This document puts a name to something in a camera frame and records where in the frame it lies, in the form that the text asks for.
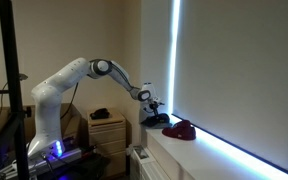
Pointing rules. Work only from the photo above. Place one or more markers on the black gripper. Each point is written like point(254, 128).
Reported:
point(154, 107)

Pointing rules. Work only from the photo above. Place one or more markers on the navy cap with yellow logo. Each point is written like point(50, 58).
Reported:
point(157, 120)

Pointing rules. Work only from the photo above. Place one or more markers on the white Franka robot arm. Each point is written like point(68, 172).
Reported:
point(50, 100)

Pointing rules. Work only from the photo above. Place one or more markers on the robot base platform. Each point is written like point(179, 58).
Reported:
point(67, 156)

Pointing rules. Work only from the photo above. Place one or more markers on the white window sill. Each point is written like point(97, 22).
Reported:
point(197, 156)

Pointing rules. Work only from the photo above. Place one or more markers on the dark red cap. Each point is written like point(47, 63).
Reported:
point(180, 130)

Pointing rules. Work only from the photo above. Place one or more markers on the white perforated panel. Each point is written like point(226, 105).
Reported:
point(147, 165)

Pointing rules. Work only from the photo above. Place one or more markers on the wooden drawer cabinet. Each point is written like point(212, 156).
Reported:
point(107, 140)

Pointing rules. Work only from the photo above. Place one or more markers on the black object on cabinet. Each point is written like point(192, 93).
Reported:
point(100, 114)

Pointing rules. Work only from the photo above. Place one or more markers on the grey roller blind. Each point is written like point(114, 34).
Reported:
point(244, 73)

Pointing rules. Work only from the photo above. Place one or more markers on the black stand pole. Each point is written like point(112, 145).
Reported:
point(12, 83)

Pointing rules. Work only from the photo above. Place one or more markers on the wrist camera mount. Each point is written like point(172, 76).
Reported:
point(157, 101)

